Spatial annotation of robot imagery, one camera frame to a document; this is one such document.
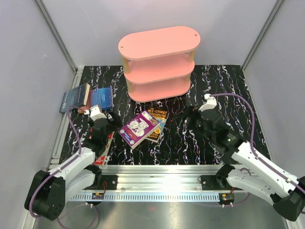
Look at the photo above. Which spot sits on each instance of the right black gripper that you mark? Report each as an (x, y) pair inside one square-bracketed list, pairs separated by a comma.
[(192, 112)]

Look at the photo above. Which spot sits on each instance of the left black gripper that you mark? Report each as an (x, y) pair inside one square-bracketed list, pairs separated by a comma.
[(116, 123)]

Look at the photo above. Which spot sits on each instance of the red 13-storey treehouse book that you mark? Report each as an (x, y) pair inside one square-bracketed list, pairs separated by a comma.
[(101, 160)]

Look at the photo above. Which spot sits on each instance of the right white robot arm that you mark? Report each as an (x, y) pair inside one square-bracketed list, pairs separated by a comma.
[(285, 192)]

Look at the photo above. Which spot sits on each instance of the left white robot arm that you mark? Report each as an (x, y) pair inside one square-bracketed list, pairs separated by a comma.
[(51, 190)]

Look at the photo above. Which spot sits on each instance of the blue orange book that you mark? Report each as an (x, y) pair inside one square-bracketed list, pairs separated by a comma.
[(103, 97)]

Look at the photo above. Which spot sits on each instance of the dark blue book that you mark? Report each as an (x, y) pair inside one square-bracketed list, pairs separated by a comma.
[(77, 96)]

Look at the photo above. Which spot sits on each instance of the black marble pattern mat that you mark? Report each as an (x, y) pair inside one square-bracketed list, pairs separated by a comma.
[(177, 144)]

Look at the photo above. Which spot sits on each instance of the pink three-tier shelf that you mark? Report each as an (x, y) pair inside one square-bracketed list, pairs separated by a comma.
[(158, 64)]

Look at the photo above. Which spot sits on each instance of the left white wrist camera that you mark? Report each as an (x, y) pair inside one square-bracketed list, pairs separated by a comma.
[(95, 112)]

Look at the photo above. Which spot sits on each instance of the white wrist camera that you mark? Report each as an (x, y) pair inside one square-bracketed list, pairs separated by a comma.
[(210, 103), (95, 112)]

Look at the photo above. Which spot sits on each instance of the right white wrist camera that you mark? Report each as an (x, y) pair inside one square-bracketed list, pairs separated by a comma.
[(210, 103)]

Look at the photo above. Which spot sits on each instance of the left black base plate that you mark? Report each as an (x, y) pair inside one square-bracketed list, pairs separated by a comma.
[(109, 182)]

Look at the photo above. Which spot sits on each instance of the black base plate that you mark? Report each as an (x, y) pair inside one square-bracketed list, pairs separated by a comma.
[(214, 182), (109, 182)]

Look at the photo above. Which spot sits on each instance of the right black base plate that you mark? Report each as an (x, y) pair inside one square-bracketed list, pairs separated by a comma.
[(214, 182)]

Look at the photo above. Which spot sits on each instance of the aluminium mounting rail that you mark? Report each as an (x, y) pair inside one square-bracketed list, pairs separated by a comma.
[(157, 183)]

